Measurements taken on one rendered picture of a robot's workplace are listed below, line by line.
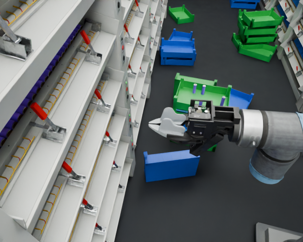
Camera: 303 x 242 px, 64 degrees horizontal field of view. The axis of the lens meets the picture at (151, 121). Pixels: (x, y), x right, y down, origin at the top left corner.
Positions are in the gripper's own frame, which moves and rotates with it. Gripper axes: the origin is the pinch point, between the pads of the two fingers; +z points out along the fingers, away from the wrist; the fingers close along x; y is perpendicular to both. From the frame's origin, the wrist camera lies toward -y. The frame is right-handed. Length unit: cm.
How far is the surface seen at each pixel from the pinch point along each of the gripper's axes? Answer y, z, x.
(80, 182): -8.3, 17.1, 13.3
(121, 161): -49, 19, -19
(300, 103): -82, -95, -104
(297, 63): -70, -97, -139
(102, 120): -10.2, 18.3, -9.7
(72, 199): -10.2, 18.5, 17.1
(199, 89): -51, -17, -77
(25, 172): 9.7, 19.8, 21.4
